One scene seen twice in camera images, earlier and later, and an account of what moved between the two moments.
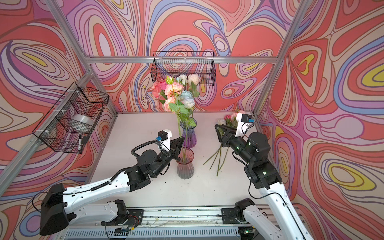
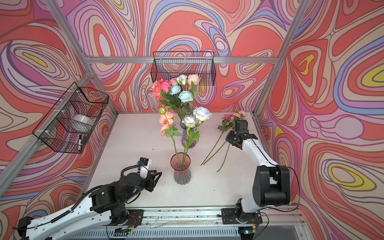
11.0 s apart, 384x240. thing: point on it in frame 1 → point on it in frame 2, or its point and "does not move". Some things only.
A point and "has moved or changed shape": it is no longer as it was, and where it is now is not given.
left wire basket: x=69 y=124 does not move
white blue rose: x=187 y=99 → x=201 y=114
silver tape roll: x=83 y=118 does not move
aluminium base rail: x=176 y=224 does not move
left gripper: x=174 y=145 → x=151 y=180
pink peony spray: x=172 y=104 → x=166 y=118
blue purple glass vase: x=189 y=133 does not move
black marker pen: x=79 y=144 does not move
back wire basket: x=200 y=63 does not move
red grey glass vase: x=185 y=168 has moved or changed shape
